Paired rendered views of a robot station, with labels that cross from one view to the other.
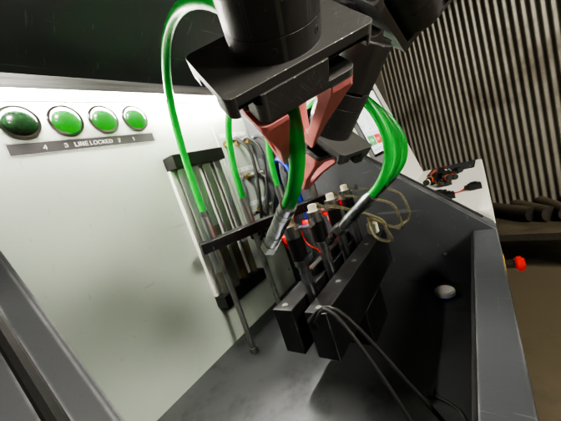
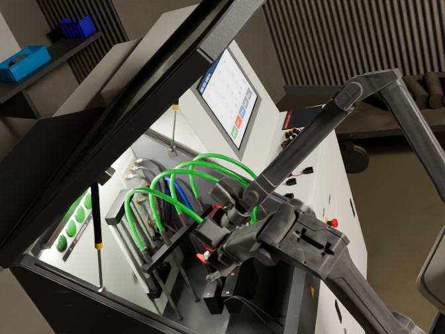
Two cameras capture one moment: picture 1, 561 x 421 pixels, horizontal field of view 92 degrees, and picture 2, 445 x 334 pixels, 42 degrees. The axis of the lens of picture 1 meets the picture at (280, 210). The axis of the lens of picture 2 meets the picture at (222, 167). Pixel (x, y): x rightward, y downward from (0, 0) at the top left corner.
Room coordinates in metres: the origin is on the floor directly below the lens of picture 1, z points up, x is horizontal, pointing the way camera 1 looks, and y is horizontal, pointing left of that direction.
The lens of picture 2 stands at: (-0.95, 0.17, 2.19)
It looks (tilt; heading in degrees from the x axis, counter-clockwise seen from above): 31 degrees down; 347
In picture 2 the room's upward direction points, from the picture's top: 22 degrees counter-clockwise
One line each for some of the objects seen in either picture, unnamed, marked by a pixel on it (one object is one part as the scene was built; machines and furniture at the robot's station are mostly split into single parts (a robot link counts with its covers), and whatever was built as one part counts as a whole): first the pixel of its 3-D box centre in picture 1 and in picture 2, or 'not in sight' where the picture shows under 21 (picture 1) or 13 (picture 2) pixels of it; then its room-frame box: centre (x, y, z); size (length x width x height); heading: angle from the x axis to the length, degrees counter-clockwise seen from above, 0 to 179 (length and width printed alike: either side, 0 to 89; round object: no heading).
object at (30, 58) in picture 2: not in sight; (22, 63); (2.65, 0.23, 1.32); 0.29 x 0.20 x 0.09; 120
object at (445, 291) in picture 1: (445, 292); not in sight; (0.53, -0.28, 0.84); 0.04 x 0.04 x 0.01
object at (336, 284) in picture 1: (348, 294); (235, 273); (0.52, -0.08, 0.91); 0.34 x 0.10 x 0.15; 142
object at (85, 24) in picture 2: not in sight; (89, 18); (2.93, -0.28, 1.33); 0.34 x 0.24 x 0.11; 120
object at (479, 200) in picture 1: (445, 186); (294, 154); (0.89, -0.55, 0.96); 0.70 x 0.22 x 0.03; 142
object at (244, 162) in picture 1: (250, 174); (144, 191); (0.78, 0.05, 1.20); 0.13 x 0.03 x 0.31; 142
